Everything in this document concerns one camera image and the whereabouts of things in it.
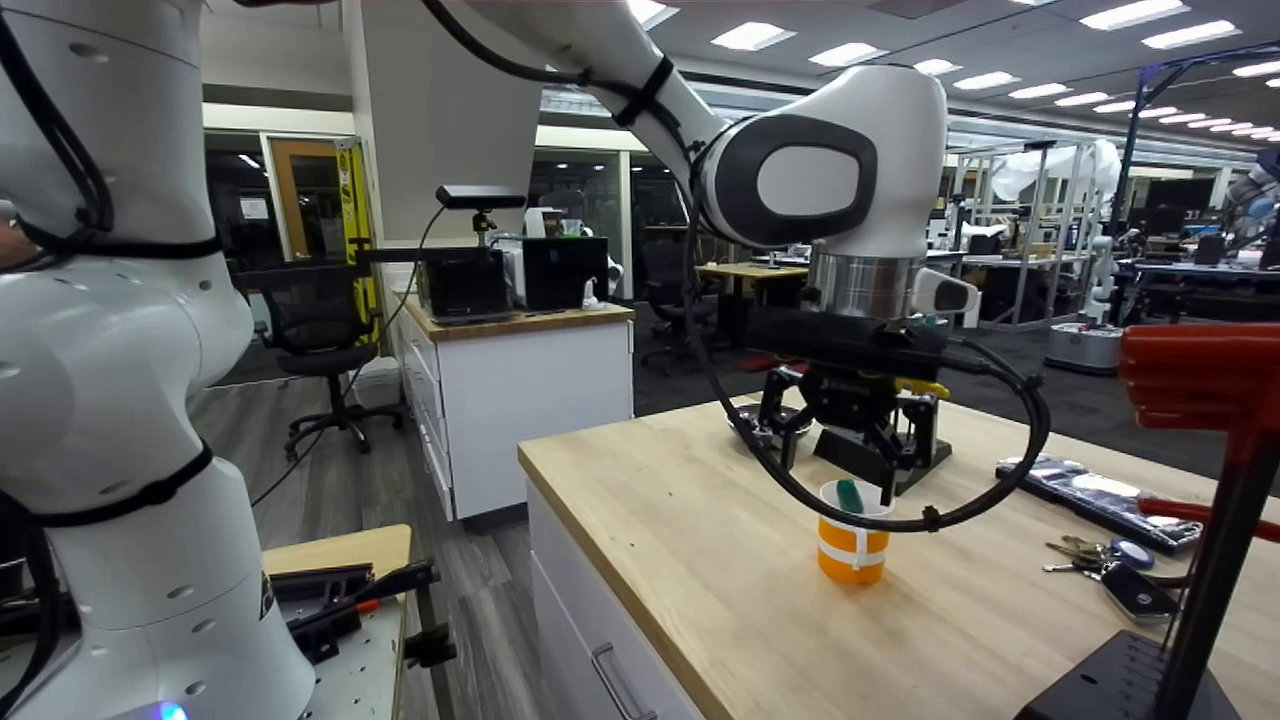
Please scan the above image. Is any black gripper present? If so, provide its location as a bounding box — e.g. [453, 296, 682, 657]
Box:
[761, 362, 938, 496]

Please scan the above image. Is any orange and white bottle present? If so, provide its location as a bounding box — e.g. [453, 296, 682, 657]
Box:
[813, 475, 898, 591]

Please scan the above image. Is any white cabinet wooden top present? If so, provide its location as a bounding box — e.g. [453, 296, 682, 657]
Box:
[391, 296, 641, 524]

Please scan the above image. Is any black box on cabinet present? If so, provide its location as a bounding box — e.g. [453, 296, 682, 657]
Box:
[419, 246, 521, 329]
[521, 235, 612, 315]

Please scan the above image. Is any white table base cabinet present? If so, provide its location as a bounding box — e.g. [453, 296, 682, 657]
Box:
[516, 472, 714, 720]

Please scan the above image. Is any bunch of keys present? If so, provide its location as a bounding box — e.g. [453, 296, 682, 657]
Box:
[1039, 532, 1186, 619]

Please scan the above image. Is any red hex key set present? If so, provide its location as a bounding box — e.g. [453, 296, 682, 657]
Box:
[1014, 322, 1280, 720]

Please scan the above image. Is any ceiling light panel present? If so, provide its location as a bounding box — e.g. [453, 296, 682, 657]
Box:
[1077, 0, 1192, 38]
[808, 41, 887, 72]
[708, 16, 801, 56]
[1141, 16, 1243, 56]

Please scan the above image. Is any black office chair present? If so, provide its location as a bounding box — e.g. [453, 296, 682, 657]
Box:
[244, 255, 409, 466]

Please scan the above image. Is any black clamp orange trim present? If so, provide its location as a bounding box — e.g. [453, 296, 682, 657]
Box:
[272, 557, 462, 673]

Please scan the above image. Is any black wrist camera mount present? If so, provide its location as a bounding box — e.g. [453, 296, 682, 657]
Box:
[740, 307, 951, 386]

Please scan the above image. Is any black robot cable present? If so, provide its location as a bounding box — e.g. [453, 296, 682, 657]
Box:
[418, 0, 1056, 536]

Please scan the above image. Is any red handled tool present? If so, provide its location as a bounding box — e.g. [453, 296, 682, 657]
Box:
[1138, 492, 1280, 549]

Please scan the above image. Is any blue metal frame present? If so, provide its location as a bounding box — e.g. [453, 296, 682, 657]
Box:
[1102, 46, 1280, 271]

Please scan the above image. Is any black camera bar on stand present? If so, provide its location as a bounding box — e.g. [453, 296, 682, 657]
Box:
[431, 179, 533, 214]

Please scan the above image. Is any wooden door frame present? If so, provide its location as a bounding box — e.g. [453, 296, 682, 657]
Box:
[259, 131, 352, 266]

